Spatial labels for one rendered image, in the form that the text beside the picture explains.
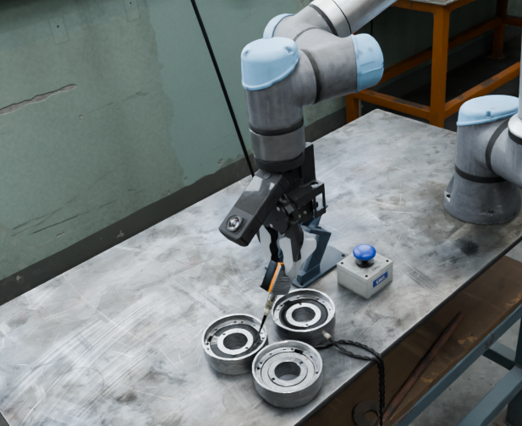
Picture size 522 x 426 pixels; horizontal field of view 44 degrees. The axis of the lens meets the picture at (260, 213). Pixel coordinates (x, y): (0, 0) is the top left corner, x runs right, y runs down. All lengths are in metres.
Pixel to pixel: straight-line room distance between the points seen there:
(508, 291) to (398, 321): 0.53
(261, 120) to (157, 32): 1.85
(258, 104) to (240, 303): 0.44
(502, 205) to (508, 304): 0.29
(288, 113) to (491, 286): 0.87
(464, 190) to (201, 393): 0.65
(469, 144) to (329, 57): 0.49
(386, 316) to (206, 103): 1.93
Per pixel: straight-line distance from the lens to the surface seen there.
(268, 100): 0.83
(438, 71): 2.98
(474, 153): 1.28
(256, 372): 0.99
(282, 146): 0.86
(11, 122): 2.46
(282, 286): 1.00
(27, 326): 1.24
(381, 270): 1.14
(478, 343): 1.47
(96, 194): 2.70
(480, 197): 1.32
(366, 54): 0.88
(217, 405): 1.00
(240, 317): 1.07
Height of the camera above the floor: 1.54
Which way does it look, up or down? 32 degrees down
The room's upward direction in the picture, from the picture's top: 7 degrees counter-clockwise
